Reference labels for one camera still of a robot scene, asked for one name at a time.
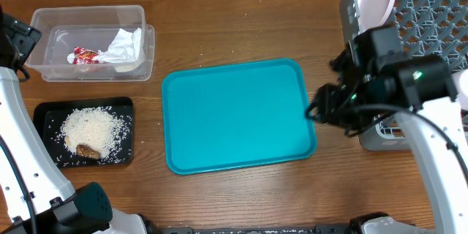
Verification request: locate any small white napkin piece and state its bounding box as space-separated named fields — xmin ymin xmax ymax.
xmin=67 ymin=53 xmax=75 ymax=64

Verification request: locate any red snack wrapper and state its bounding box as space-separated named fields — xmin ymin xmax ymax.
xmin=72 ymin=47 xmax=99 ymax=64

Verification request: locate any white rice pile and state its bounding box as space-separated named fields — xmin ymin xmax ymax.
xmin=53 ymin=105 xmax=132 ymax=165

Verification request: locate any brown food piece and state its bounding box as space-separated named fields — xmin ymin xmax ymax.
xmin=76 ymin=144 xmax=101 ymax=159

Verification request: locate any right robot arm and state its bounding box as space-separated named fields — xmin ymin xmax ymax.
xmin=305 ymin=26 xmax=467 ymax=233

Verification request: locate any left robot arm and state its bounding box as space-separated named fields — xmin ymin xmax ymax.
xmin=1 ymin=14 xmax=158 ymax=234

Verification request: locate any grey dishwasher rack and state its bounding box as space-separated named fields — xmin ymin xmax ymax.
xmin=339 ymin=0 xmax=467 ymax=151

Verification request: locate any clear plastic bin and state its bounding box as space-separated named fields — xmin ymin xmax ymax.
xmin=26 ymin=5 xmax=156 ymax=82

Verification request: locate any black plastic tray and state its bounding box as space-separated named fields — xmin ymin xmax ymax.
xmin=31 ymin=97 xmax=135 ymax=169

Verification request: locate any teal serving tray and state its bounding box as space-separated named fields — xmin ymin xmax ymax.
xmin=161 ymin=58 xmax=317 ymax=175

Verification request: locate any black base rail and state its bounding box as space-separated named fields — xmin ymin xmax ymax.
xmin=158 ymin=224 xmax=356 ymax=234

